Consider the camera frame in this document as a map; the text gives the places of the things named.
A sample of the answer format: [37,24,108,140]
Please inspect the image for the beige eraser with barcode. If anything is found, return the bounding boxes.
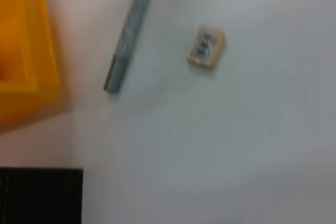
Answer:
[186,25,227,70]

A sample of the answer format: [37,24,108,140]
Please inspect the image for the grey marker pen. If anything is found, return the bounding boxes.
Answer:
[103,0,155,95]

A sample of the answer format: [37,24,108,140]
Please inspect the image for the black mesh pen holder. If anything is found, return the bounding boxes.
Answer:
[0,167,84,224]

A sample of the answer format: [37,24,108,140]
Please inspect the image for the yellow plastic bin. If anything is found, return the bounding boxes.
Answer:
[0,0,60,129]

